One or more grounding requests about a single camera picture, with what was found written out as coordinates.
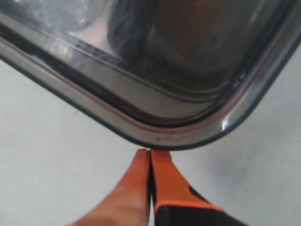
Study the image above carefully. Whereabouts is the dark transparent box lid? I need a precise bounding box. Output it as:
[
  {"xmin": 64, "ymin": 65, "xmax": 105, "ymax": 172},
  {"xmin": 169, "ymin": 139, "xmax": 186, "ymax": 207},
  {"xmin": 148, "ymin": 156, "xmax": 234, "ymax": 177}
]
[{"xmin": 0, "ymin": 0, "xmax": 301, "ymax": 128}]

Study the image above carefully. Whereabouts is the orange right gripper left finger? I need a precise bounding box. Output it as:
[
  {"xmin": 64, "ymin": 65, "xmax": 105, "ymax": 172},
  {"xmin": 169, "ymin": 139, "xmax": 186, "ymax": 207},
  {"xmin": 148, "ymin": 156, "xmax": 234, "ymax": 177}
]
[{"xmin": 71, "ymin": 149, "xmax": 151, "ymax": 226}]

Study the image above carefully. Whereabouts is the stainless steel lunch box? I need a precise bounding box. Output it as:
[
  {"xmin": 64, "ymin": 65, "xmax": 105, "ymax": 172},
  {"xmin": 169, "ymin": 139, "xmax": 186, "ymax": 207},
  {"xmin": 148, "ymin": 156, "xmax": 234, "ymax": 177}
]
[{"xmin": 0, "ymin": 39, "xmax": 293, "ymax": 151}]

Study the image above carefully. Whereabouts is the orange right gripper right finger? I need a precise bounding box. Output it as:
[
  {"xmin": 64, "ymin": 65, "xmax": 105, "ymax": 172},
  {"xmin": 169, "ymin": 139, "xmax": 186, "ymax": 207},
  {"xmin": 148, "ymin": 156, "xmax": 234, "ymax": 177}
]
[{"xmin": 150, "ymin": 150, "xmax": 246, "ymax": 226}]

